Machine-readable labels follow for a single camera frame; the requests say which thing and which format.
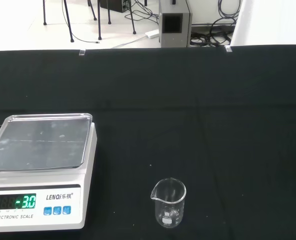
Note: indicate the black bench cloth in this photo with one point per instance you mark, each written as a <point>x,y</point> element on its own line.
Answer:
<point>187,112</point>

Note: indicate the white power strip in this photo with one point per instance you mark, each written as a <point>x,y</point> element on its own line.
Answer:
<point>152,34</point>

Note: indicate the grey metal box unit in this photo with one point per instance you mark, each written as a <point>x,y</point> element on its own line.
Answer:
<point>174,35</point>

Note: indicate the clear cloth clip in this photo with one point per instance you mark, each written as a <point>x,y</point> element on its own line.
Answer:
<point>82,52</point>
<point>228,48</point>

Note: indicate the dark box on floor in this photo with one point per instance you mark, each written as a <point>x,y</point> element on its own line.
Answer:
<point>112,5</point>

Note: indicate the white electronic balance steel pan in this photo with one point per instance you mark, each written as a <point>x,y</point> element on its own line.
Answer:
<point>37,175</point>

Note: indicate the black tripod legs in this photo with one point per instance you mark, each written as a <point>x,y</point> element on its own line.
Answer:
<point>70,22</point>

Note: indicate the pale white board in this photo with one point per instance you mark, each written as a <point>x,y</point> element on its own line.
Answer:
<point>275,22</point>

